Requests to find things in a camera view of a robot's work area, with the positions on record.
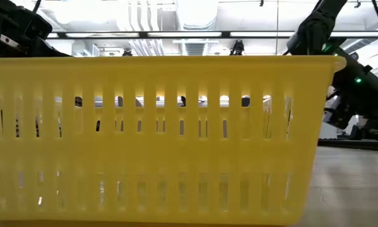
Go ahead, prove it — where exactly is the black aluminium rig frame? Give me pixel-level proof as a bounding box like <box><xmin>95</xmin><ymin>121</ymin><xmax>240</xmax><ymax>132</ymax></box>
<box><xmin>317</xmin><ymin>138</ymin><xmax>378</xmax><ymax>152</ymax></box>

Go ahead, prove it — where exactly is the black overhead crossbar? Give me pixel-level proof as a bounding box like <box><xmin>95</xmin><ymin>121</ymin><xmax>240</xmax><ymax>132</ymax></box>
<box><xmin>46</xmin><ymin>30</ymin><xmax>363</xmax><ymax>40</ymax></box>

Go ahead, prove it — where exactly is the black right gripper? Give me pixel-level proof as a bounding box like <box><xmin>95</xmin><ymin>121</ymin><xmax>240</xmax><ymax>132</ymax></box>
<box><xmin>322</xmin><ymin>90</ymin><xmax>378</xmax><ymax>141</ymax></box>

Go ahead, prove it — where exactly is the yellow slotted plastic basket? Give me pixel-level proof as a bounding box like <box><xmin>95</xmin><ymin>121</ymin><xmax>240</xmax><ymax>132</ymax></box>
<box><xmin>0</xmin><ymin>55</ymin><xmax>347</xmax><ymax>226</ymax></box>

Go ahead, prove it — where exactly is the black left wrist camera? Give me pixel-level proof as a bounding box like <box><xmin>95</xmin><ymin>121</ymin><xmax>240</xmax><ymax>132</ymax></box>
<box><xmin>23</xmin><ymin>11</ymin><xmax>54</xmax><ymax>40</ymax></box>

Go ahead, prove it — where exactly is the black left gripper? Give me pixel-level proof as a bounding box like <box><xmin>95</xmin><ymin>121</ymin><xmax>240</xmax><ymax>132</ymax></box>
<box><xmin>0</xmin><ymin>0</ymin><xmax>73</xmax><ymax>58</ymax></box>

